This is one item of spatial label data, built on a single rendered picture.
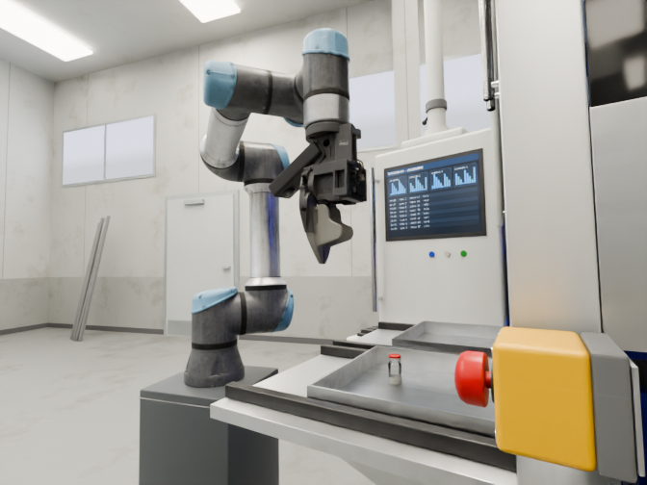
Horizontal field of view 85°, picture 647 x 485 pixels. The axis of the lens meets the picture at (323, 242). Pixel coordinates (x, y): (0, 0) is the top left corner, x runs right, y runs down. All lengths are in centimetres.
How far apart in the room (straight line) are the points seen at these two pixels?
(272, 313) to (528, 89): 77
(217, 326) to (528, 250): 75
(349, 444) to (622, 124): 40
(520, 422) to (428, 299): 116
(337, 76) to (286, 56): 513
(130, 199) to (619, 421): 663
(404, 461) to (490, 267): 98
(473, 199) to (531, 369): 113
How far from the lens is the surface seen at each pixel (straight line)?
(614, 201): 36
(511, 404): 28
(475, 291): 136
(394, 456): 45
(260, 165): 100
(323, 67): 59
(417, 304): 145
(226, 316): 94
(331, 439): 48
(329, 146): 56
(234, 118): 71
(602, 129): 37
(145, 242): 639
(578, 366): 27
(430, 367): 73
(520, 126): 37
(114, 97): 751
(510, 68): 39
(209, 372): 95
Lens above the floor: 109
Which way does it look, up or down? 3 degrees up
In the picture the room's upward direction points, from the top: 1 degrees counter-clockwise
